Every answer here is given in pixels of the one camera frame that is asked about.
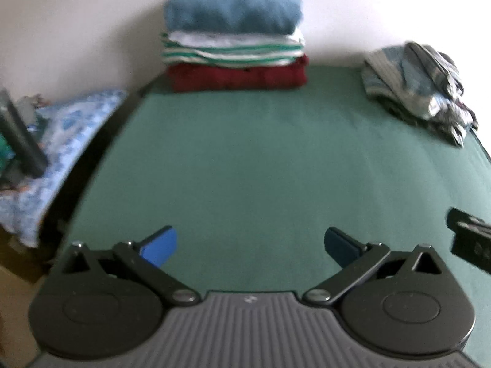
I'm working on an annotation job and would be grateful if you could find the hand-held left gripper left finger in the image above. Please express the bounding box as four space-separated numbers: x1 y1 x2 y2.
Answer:
61 225 202 308

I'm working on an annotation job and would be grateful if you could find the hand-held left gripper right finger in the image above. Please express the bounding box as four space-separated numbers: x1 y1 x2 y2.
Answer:
302 227 446 308

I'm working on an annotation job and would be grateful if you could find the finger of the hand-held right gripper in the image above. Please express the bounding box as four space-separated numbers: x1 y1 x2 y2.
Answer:
447 208 491 234

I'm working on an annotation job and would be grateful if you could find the grey-blue striped knit sweater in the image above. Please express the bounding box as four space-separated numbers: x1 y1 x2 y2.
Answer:
362 44 466 123

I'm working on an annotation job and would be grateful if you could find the blue patterned cloth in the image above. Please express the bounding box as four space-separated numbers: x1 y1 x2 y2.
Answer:
0 89 128 248

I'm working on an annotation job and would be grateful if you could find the dark grey pole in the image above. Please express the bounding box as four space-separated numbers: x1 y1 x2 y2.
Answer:
0 88 48 179

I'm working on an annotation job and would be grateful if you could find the folded red sweater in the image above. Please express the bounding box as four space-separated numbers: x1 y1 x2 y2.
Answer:
168 54 309 93

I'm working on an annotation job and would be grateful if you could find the folded green striped shirt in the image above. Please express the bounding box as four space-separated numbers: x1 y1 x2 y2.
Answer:
160 33 305 67

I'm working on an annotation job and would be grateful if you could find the folded white garment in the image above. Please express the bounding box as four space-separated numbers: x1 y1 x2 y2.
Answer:
167 27 305 48

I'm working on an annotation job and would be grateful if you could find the folded blue sweater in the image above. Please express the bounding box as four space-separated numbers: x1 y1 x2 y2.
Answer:
164 0 302 35

